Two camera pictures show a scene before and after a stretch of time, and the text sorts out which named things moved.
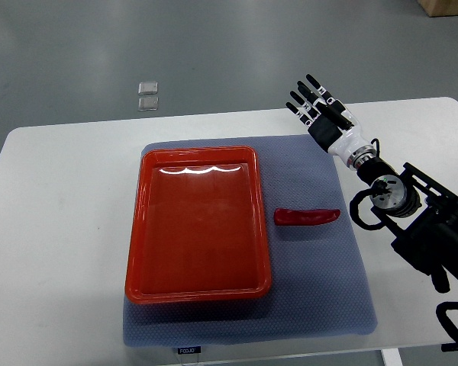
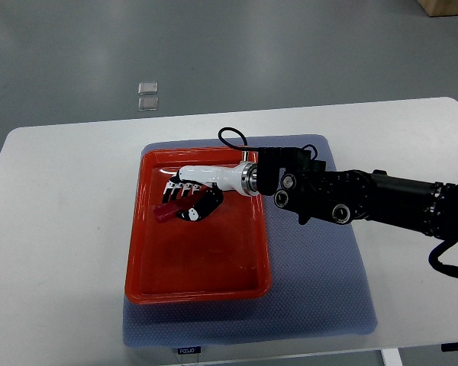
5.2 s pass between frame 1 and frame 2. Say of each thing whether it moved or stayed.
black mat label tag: stayed
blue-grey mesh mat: stayed
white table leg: stayed
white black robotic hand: moved
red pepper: moved
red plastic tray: stayed
